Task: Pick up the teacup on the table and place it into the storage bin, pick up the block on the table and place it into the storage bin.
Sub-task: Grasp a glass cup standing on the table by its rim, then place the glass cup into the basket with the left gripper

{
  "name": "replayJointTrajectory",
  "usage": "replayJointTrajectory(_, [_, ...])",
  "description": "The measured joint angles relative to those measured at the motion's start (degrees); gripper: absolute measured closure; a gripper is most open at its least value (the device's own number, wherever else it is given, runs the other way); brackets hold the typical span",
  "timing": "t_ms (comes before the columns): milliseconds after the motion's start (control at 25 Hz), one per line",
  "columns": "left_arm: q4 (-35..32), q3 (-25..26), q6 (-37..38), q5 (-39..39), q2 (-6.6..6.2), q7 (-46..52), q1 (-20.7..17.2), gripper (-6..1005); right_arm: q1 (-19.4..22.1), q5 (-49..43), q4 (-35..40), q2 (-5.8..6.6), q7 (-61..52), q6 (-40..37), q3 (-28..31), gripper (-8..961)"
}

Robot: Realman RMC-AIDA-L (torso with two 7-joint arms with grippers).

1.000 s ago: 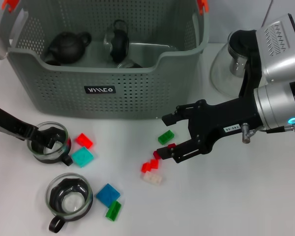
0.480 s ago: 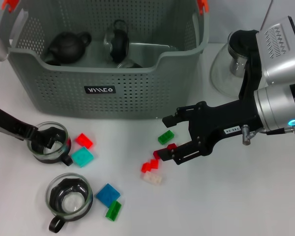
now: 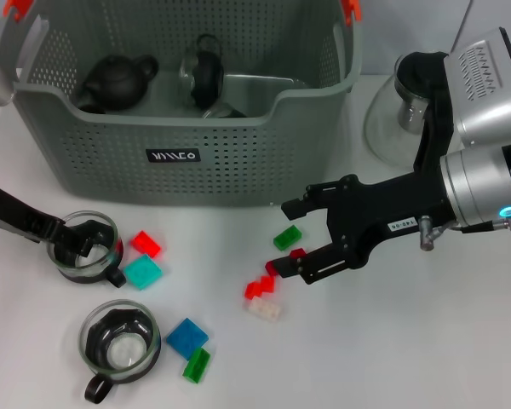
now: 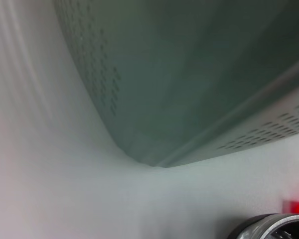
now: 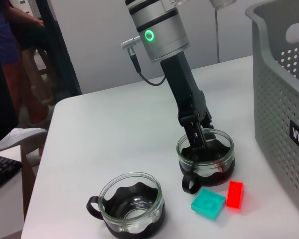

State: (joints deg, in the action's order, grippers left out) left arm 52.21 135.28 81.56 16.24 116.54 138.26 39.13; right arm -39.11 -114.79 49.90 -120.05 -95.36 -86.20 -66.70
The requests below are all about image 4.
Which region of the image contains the grey perforated storage bin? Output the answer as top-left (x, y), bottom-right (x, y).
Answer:
top-left (53, 0), bottom-right (299, 168)

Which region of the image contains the glass teacup black holder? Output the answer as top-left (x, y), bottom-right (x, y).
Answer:
top-left (228, 213), bottom-right (299, 239)

